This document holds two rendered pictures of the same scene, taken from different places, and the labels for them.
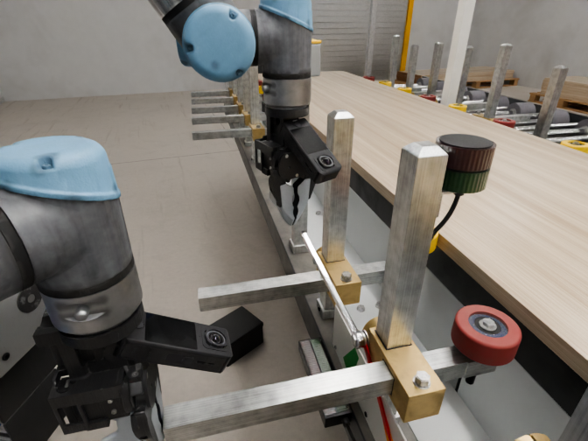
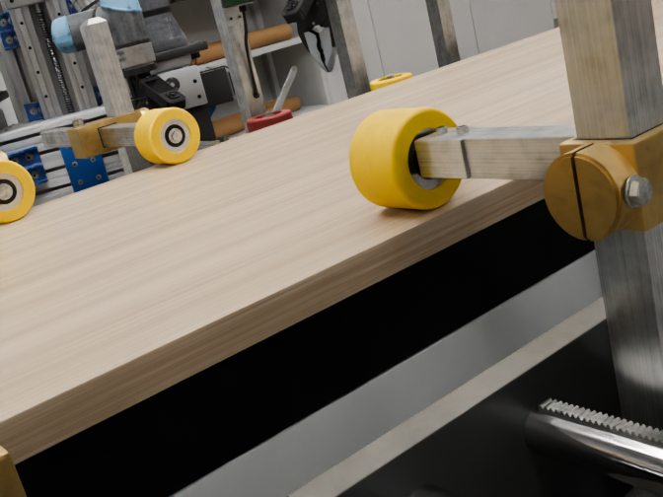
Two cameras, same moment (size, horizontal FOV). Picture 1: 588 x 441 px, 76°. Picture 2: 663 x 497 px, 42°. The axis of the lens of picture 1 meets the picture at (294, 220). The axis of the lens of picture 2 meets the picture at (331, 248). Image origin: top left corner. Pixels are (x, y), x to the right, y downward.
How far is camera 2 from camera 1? 1.70 m
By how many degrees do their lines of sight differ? 65
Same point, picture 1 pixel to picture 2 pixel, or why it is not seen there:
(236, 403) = not seen: hidden behind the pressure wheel
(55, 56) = not seen: outside the picture
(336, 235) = (349, 83)
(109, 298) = (124, 53)
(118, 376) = (138, 99)
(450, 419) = not seen: hidden behind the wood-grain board
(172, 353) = (150, 92)
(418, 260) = (232, 57)
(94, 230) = (116, 22)
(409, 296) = (239, 87)
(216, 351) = (165, 98)
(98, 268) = (119, 37)
